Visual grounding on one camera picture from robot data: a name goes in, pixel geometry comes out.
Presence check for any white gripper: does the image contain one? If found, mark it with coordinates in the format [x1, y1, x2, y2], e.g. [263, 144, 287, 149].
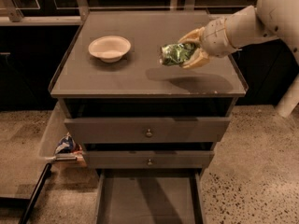
[178, 18, 237, 69]

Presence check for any crushed green can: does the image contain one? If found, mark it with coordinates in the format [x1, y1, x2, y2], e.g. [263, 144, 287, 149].
[160, 43, 198, 66]

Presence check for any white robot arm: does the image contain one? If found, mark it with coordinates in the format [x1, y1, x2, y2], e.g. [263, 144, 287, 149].
[179, 0, 299, 69]

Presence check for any grey drawer cabinet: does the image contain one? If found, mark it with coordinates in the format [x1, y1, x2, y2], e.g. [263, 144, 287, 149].
[48, 10, 249, 170]

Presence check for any top drawer knob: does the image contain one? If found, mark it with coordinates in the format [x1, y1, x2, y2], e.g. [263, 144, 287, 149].
[145, 129, 153, 138]

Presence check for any middle grey drawer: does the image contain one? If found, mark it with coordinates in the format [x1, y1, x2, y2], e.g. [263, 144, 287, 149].
[83, 151, 214, 169]

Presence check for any grey drawer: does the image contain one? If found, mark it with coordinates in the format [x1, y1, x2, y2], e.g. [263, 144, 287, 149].
[64, 117, 230, 144]
[93, 169, 206, 224]
[83, 151, 214, 169]

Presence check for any top grey drawer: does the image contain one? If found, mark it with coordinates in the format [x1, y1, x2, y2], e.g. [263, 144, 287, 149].
[64, 117, 230, 144]

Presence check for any bottom grey drawer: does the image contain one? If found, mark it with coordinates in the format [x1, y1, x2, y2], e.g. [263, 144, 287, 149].
[93, 169, 206, 224]

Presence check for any white paper bowl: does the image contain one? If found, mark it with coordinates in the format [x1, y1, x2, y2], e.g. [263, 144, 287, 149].
[88, 35, 131, 63]

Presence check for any clear plastic bin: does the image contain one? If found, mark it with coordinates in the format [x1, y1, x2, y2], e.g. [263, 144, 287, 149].
[39, 104, 86, 167]

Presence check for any grey metal railing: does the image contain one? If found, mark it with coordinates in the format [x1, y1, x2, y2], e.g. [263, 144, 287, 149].
[0, 0, 260, 27]

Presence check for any black pole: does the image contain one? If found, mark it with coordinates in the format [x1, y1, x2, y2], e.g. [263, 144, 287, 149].
[18, 163, 51, 224]

